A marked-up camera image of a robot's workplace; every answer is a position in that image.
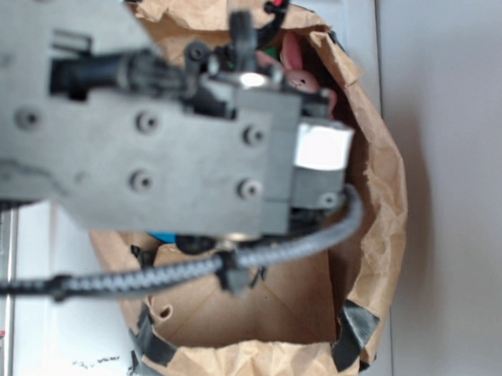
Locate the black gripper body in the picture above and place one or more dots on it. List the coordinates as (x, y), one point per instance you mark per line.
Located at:
(269, 173)

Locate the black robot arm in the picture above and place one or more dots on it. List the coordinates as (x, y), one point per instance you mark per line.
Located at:
(94, 118)

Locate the green rectangular block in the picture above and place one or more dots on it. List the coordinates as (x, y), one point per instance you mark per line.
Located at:
(272, 52)

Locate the pink plush bunny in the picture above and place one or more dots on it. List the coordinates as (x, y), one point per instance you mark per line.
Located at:
(298, 71)

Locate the blue rectangular block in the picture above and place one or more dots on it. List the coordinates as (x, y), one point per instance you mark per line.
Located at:
(163, 237)

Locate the brown paper bag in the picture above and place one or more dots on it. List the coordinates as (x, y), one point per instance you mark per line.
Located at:
(319, 316)

